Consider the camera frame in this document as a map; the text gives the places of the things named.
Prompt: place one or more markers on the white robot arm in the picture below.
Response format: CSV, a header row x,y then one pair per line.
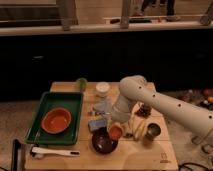
x,y
132,89

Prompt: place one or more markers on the white cup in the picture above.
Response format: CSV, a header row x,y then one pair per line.
x,y
102,89

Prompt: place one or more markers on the grey cloth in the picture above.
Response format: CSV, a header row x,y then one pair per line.
x,y
103,106

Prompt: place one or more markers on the brown pine cone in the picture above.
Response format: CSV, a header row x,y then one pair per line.
x,y
144,111

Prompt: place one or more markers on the green plastic tray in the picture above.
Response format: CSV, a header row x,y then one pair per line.
x,y
71,101

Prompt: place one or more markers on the black chair back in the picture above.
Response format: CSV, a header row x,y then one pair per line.
x,y
16,145

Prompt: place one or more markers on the white black brush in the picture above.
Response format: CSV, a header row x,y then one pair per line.
x,y
41,150

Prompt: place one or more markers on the blue sponge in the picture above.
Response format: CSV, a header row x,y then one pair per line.
x,y
94,125

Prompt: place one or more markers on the green cup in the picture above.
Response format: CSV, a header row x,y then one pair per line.
x,y
82,84

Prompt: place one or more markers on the dark purple bowl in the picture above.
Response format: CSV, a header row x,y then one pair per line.
x,y
102,143

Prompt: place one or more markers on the orange bowl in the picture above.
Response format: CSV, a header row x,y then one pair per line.
x,y
56,120

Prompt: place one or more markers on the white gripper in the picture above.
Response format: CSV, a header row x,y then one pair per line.
x,y
120,116

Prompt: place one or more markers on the silver utensil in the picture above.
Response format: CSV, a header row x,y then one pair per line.
x,y
93,113

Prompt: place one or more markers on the red orange apple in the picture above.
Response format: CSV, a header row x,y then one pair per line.
x,y
115,132

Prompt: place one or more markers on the metal cup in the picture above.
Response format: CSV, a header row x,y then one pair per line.
x,y
153,130

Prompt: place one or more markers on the wooden block with dark edge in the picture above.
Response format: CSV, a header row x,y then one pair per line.
x,y
128,134

